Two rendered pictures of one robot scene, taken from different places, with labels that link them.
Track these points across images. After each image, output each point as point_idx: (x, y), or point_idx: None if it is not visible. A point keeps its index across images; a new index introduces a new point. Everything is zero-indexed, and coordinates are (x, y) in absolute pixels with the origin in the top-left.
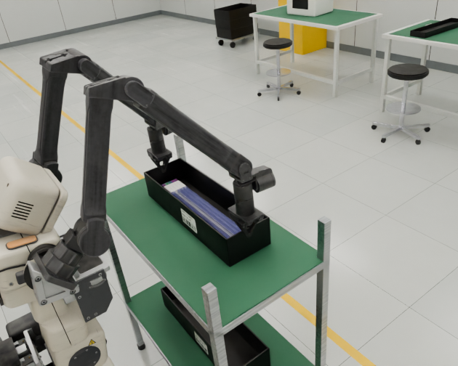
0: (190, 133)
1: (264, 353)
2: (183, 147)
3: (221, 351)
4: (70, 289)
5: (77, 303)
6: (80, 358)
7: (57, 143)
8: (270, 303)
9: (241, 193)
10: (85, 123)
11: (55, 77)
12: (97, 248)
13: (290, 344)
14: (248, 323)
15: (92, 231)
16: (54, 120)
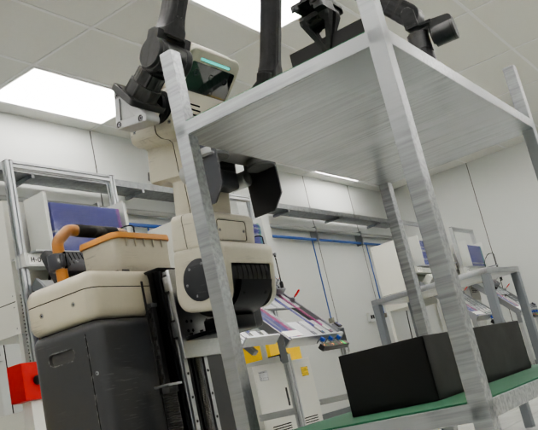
0: None
1: (409, 343)
2: (517, 87)
3: (187, 164)
4: (126, 101)
5: (222, 214)
6: (194, 273)
7: (274, 51)
8: (258, 97)
9: None
10: None
11: None
12: (149, 57)
13: (517, 384)
14: (516, 378)
15: (149, 39)
16: (267, 23)
